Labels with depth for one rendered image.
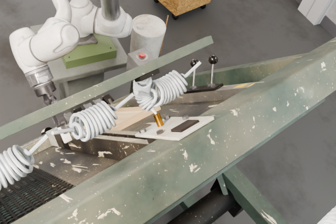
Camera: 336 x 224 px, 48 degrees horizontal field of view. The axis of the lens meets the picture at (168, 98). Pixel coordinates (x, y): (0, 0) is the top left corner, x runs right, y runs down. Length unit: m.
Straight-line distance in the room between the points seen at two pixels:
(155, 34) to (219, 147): 2.50
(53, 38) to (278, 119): 0.76
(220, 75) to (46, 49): 0.78
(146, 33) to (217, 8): 1.33
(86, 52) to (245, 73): 1.11
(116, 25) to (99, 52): 0.25
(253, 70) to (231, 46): 2.36
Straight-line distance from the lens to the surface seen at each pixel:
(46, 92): 1.44
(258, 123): 0.87
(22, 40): 1.43
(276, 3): 4.76
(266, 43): 4.11
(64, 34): 1.28
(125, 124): 1.55
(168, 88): 0.87
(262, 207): 1.99
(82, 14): 2.25
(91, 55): 2.34
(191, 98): 1.52
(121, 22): 2.21
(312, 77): 1.01
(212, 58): 1.43
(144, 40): 3.22
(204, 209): 1.96
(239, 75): 1.63
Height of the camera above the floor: 2.47
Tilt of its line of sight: 50 degrees down
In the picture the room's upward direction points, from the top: 15 degrees clockwise
